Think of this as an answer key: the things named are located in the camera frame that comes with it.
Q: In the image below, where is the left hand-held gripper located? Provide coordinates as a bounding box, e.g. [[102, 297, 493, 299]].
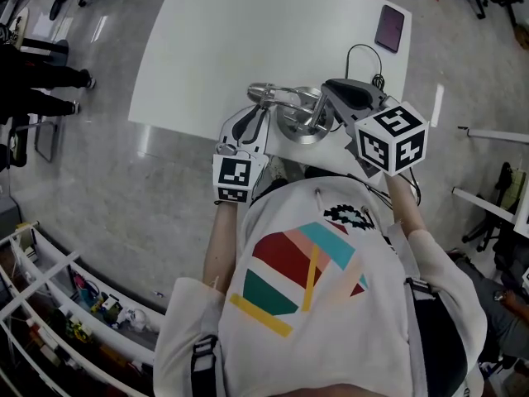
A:
[[212, 105, 271, 205]]

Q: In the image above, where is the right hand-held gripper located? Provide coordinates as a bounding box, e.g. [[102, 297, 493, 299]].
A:
[[321, 78, 431, 178]]

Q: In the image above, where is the silver metal desk lamp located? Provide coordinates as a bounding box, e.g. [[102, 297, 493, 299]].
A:
[[246, 81, 336, 146]]

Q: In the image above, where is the person's left forearm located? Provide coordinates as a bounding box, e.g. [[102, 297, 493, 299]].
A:
[[201, 199, 241, 296]]

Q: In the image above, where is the person's right forearm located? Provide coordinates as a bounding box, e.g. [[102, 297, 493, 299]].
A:
[[384, 170, 427, 240]]

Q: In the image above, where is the white side desk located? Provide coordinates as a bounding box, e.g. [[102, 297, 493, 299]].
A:
[[451, 185, 529, 239]]

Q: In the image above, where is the person's light shoe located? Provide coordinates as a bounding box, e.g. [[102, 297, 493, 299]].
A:
[[267, 156, 291, 182]]

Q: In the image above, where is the black smartphone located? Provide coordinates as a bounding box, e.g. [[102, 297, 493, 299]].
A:
[[374, 4, 406, 55]]

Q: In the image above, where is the white metal floor bar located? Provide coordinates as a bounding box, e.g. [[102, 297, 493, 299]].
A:
[[457, 125, 529, 145]]

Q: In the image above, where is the white shirt with colourful print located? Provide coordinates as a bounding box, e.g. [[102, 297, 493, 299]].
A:
[[151, 175, 489, 397]]

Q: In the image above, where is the white storage shelf with clutter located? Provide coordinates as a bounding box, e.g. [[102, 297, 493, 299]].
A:
[[0, 220, 167, 397]]

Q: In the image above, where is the black cable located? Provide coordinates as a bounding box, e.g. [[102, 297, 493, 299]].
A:
[[345, 44, 386, 91]]

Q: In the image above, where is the metal frame chair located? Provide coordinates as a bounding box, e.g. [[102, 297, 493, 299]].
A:
[[11, 112, 60, 164]]

